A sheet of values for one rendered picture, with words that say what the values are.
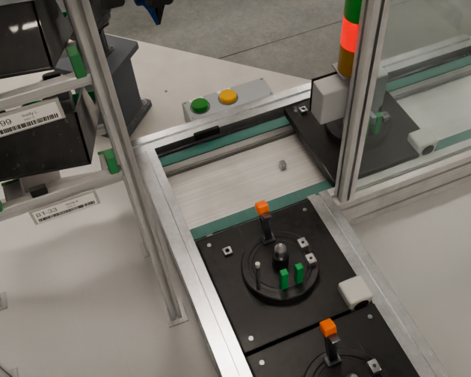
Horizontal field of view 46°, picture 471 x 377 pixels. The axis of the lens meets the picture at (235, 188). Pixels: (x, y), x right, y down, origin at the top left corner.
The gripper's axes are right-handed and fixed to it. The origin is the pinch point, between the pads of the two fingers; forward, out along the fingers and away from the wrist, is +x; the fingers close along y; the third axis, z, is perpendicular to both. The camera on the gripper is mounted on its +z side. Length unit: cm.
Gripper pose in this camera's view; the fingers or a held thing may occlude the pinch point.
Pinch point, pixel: (155, 8)
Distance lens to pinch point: 110.2
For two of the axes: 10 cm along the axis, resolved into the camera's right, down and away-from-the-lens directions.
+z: 3.8, 7.2, -5.9
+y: 9.3, -3.3, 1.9
